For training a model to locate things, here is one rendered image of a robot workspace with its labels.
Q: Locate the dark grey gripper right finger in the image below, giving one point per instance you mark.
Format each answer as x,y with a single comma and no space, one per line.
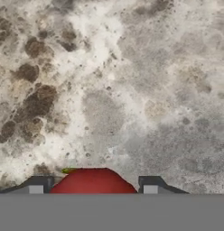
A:
150,181

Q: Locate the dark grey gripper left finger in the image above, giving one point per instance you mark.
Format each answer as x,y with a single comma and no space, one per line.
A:
38,182

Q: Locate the red bell pepper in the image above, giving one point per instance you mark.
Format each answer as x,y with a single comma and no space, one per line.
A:
92,181

